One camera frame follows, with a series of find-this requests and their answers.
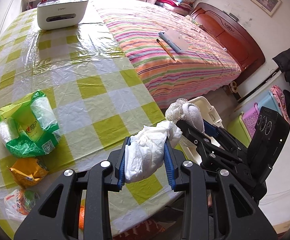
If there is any clear printed snack wrapper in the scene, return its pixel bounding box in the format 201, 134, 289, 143
4, 189, 40, 222

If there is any red wooden headboard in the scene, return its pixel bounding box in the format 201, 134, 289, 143
191, 2, 265, 85

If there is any green plastic tissue pack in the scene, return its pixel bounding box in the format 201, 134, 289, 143
0, 90, 61, 158

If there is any purple plastic basket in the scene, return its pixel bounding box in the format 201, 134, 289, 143
242, 103, 259, 138

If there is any orange fruit peel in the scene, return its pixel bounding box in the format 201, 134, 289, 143
79, 205, 85, 230

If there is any yellow checkered plastic tablecloth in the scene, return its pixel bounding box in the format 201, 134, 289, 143
0, 7, 183, 235

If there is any white tissue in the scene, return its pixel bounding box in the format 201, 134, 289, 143
124, 120, 182, 183

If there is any framed picture on wall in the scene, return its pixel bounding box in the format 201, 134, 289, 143
251, 0, 282, 17

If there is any orange snack bag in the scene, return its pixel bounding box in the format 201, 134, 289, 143
9, 158, 49, 189

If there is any blue plastic storage bin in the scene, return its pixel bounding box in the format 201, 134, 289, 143
257, 91, 280, 113

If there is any pink cartoon bag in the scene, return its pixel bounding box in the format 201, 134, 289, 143
270, 85, 290, 124

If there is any yellow pencil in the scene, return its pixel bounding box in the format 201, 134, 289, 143
156, 39, 176, 62

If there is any green plastic basket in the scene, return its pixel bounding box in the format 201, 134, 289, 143
227, 112, 251, 147

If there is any white desktop organizer box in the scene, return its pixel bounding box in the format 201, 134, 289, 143
37, 0, 89, 30

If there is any striped colourful bed sheet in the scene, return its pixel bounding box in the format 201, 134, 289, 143
97, 2, 242, 108

